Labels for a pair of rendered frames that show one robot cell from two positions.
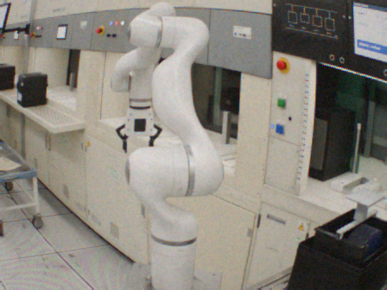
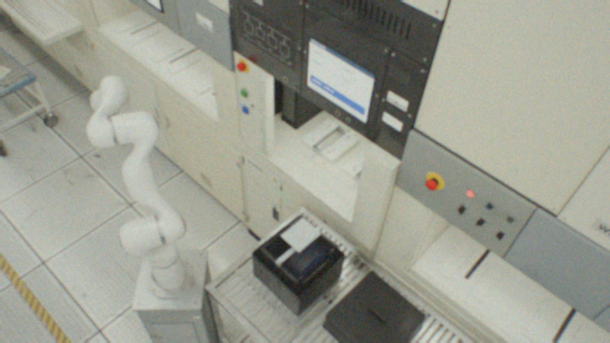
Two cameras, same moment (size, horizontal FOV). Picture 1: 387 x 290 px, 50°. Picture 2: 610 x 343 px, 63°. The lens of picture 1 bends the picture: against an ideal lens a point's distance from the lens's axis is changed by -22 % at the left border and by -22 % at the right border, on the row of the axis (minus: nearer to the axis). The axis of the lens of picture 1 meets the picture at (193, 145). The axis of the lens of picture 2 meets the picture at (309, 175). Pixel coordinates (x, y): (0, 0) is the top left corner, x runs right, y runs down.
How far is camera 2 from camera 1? 1.21 m
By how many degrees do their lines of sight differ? 36
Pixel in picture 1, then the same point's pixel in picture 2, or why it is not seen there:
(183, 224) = (166, 258)
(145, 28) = (102, 141)
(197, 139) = (162, 216)
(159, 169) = (141, 243)
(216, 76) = not seen: outside the picture
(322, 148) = (292, 106)
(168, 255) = (161, 273)
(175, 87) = (141, 186)
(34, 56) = not seen: outside the picture
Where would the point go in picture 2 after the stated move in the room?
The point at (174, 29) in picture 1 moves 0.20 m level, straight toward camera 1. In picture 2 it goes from (127, 137) to (122, 183)
